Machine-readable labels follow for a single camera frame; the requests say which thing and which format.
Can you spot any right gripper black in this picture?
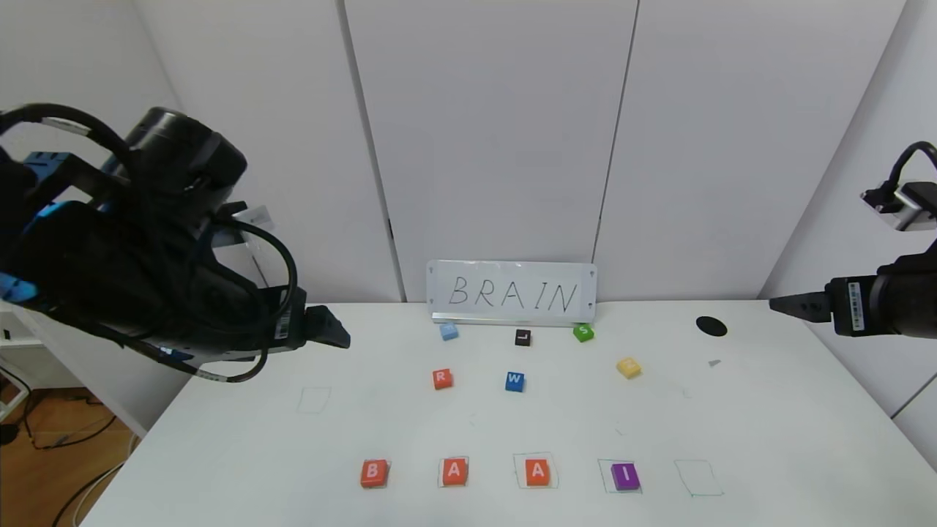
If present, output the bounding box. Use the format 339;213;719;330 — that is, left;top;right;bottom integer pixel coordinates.
769;263;937;339

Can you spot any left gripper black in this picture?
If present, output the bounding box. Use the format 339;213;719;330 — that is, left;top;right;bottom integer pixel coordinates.
256;285;351;351

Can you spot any white BRAIN sign board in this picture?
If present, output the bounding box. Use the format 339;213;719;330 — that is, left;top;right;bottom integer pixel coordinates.
427;261;597;327

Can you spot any white shelf unit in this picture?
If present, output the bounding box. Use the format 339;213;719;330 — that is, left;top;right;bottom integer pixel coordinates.
0;307;46;425

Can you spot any thin black left wrist cable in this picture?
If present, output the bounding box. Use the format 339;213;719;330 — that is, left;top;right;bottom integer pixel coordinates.
150;216;299;384

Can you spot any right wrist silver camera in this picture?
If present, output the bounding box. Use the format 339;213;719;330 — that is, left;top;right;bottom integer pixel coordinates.
862;182;937;232

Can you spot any black right camera cable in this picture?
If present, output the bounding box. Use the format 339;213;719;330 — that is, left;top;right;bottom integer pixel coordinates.
884;142;937;197

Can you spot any black floor cable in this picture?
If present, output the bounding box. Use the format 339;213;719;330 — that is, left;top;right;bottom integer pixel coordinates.
50;468;118;527
20;395;119;452

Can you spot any white floor cable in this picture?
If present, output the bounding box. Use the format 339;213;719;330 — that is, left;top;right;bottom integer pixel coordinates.
72;460;131;527

